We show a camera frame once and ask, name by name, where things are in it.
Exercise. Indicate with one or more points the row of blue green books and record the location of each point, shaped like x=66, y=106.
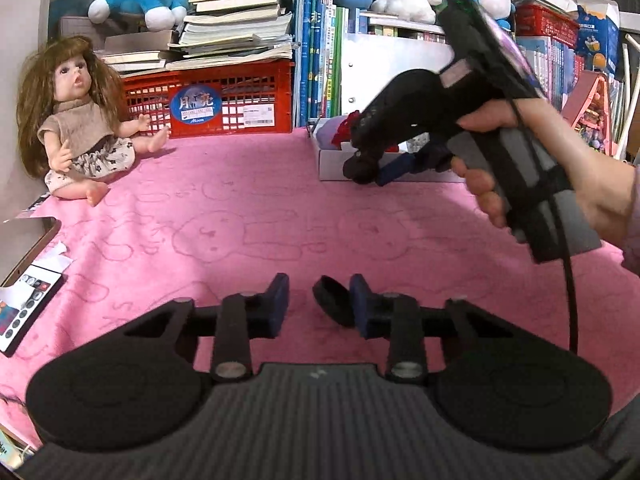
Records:
x=315, y=60

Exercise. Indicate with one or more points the pink blanket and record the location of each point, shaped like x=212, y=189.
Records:
x=225, y=220

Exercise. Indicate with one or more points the person's right forearm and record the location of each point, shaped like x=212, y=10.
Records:
x=632, y=220

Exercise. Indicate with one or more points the small red basket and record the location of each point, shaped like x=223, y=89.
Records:
x=545, y=22

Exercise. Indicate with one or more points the pile of flat books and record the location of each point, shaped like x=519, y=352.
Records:
x=400, y=27

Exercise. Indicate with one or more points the white paper scrap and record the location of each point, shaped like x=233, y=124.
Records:
x=55, y=257

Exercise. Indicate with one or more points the red knitted item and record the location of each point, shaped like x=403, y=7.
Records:
x=345, y=127

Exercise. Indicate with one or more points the white bent pipe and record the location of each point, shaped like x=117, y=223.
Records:
x=625, y=95

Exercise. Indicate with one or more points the blue carton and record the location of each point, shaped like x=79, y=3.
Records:
x=597, y=35

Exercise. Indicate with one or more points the lavender soft item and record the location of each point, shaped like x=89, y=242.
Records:
x=327, y=132

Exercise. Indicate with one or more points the pink triangular toy house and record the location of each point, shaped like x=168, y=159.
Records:
x=595, y=105

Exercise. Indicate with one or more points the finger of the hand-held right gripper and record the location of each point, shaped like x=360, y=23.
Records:
x=397, y=170
x=377, y=130

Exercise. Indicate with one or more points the person's right hand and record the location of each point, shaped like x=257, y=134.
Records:
x=595, y=175

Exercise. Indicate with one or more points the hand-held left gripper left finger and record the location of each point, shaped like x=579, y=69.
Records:
x=277, y=305

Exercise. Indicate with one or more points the white cardboard box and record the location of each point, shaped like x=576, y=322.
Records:
x=395, y=55

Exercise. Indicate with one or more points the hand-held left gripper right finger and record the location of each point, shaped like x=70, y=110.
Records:
x=362, y=305

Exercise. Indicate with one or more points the brown-haired baby doll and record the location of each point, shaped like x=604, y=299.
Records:
x=75, y=125

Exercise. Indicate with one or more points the stack of worn books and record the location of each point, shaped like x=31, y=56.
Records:
x=230, y=35

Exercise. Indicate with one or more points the remote control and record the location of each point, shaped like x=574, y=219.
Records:
x=25, y=305

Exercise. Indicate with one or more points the dark tablet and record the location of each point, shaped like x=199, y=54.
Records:
x=25, y=247

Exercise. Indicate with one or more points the red plastic basket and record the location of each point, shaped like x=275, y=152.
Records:
x=145, y=100

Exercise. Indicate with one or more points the white gridded board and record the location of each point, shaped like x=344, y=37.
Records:
x=80, y=32

